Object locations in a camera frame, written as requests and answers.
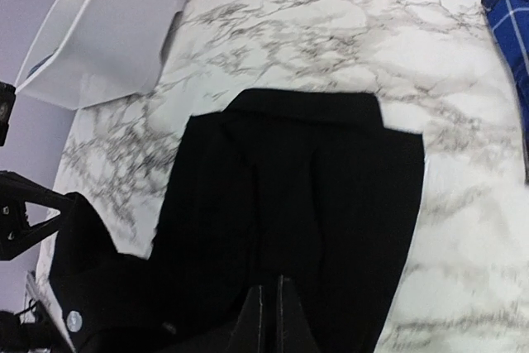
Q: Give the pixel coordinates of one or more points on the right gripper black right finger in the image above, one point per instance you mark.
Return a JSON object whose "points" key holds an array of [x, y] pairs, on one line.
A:
{"points": [[293, 333]]}

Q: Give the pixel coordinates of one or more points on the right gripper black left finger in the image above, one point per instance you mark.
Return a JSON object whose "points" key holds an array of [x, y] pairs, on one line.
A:
{"points": [[248, 335]]}

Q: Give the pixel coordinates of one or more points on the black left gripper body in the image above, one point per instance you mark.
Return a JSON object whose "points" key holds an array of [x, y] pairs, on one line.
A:
{"points": [[17, 234]]}

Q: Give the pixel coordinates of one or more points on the black long sleeve shirt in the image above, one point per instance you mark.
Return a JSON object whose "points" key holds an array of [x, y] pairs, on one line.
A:
{"points": [[310, 186]]}

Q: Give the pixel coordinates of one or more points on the white plastic bin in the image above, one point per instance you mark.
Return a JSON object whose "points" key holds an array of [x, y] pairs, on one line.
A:
{"points": [[88, 52]]}

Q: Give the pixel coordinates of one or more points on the blue plaid folded shirt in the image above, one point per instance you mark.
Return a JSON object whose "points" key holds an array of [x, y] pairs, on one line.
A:
{"points": [[508, 22]]}

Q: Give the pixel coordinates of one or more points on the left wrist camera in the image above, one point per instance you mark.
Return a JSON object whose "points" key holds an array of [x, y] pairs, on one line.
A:
{"points": [[7, 101]]}

